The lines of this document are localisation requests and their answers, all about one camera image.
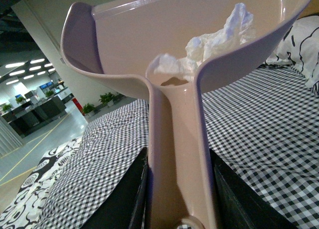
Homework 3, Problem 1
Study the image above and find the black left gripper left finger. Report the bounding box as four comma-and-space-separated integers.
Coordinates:
82, 147, 148, 229

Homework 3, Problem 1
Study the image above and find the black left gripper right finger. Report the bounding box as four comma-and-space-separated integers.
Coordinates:
210, 150, 296, 229

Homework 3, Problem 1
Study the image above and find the beige plastic dustpan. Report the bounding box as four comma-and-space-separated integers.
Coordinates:
60, 0, 311, 229

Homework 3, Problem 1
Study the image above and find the white tissue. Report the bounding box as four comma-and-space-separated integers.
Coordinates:
148, 2, 256, 82

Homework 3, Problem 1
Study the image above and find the black white checkered bedsheet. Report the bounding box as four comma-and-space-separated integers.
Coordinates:
36, 66, 319, 229

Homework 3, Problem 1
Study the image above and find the folded checkered blanket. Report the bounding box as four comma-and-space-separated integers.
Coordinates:
0, 137, 82, 229

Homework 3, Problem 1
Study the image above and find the small potted plant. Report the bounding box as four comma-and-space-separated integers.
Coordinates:
82, 103, 96, 116
99, 92, 116, 107

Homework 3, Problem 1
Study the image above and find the red fire extinguisher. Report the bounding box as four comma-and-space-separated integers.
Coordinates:
72, 98, 82, 111

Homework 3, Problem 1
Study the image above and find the black white patterned pillow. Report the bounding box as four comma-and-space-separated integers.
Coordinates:
265, 15, 319, 95

